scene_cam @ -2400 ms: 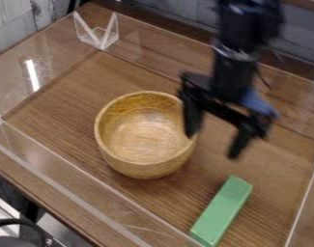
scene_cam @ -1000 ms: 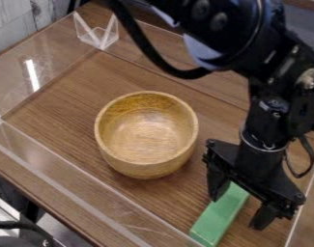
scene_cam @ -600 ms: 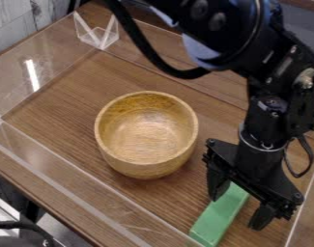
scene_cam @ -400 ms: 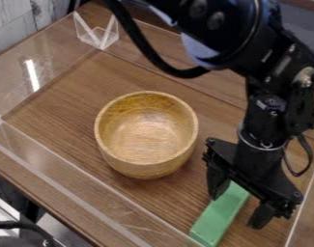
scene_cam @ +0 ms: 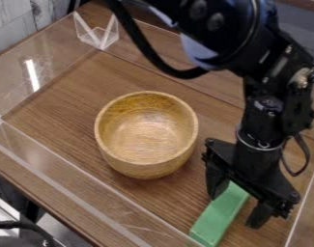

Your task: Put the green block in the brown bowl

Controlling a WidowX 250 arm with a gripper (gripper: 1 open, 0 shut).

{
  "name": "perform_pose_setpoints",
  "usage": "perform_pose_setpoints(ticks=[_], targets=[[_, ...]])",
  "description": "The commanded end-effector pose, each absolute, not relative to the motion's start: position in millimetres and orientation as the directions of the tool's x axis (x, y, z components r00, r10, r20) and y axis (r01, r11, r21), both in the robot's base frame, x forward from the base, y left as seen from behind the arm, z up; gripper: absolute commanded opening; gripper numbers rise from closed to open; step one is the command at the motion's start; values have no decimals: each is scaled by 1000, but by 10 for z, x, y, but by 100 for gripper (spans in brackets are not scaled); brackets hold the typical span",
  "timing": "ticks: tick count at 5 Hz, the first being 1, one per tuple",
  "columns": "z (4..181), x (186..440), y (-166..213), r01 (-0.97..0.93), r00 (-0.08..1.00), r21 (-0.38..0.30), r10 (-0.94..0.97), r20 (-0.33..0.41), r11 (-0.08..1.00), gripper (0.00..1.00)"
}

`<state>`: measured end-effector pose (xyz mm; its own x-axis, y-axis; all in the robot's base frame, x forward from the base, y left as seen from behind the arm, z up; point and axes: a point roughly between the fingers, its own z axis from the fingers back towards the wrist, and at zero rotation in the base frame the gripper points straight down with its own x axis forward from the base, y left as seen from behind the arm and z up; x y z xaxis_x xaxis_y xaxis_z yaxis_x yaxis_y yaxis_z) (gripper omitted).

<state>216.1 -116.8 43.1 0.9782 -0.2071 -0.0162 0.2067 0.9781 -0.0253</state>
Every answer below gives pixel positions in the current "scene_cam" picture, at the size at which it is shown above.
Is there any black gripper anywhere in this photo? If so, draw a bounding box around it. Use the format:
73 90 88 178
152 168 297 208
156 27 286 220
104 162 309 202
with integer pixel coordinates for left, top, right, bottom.
202 138 301 229

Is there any green rectangular block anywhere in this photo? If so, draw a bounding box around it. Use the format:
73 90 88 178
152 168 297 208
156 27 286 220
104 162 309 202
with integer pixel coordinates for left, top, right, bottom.
190 182 250 247

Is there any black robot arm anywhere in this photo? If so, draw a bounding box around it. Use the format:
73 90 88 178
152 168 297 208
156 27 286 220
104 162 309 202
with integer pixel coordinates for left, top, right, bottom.
145 0 314 229

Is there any brown wooden bowl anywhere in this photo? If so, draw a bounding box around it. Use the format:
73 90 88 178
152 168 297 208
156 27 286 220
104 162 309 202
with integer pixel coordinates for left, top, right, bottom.
94 91 199 179

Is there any clear acrylic enclosure wall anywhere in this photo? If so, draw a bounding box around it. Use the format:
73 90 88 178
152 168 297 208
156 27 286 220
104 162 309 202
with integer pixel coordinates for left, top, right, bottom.
0 3 314 247

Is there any black cable bottom left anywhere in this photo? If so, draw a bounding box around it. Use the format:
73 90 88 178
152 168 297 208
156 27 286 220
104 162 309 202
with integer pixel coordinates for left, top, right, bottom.
0 221 54 247

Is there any clear acrylic corner bracket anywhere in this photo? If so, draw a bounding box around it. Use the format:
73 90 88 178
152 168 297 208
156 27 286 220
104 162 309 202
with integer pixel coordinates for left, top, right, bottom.
73 12 120 50

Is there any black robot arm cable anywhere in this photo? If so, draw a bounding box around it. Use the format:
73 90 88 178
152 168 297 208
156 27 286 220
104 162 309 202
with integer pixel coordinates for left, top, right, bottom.
102 0 212 80

